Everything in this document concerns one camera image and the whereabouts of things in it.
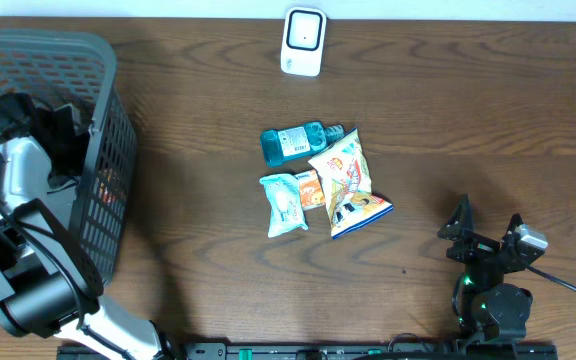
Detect black left camera cable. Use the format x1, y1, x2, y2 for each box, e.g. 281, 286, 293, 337
0, 134, 134, 360

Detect light blue tissue pack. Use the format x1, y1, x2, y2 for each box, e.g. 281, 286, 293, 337
259, 173, 308, 238

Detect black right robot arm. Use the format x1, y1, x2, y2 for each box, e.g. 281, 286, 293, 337
437, 194, 549, 343

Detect white barcode scanner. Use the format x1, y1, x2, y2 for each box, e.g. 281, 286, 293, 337
280, 7, 327, 77

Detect grey plastic shopping basket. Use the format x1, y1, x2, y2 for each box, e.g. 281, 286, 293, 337
0, 29, 137, 283

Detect black mounting rail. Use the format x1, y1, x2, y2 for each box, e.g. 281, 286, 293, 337
57, 340, 559, 360

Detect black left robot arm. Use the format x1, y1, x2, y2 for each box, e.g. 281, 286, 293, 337
0, 92, 183, 359

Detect small orange snack pack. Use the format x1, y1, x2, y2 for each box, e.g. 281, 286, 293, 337
295, 170, 325, 211

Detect black camera cable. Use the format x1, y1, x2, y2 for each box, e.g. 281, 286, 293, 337
0, 134, 134, 360
510, 239, 576, 314

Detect blue mouthwash bottle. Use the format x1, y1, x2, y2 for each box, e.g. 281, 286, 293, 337
260, 121, 345, 167

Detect black right camera cable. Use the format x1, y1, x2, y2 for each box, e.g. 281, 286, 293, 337
510, 239, 576, 314

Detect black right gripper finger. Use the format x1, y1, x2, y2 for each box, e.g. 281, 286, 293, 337
501, 213, 524, 245
437, 194, 473, 241

